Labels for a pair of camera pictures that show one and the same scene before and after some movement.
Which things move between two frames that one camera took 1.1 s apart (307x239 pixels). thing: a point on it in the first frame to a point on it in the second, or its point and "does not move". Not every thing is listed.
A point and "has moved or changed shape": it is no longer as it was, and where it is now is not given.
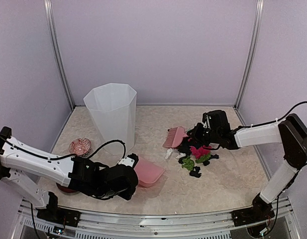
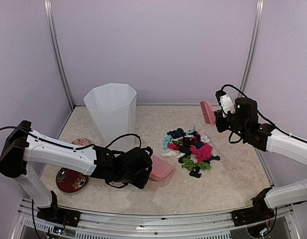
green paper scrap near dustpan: (187, 163) does not move
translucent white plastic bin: (113, 108) does not move
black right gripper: (194, 134) to (221, 126)
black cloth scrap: (195, 172) does not move
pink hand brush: (174, 137) to (208, 112)
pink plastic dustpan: (148, 172) has moved or changed shape
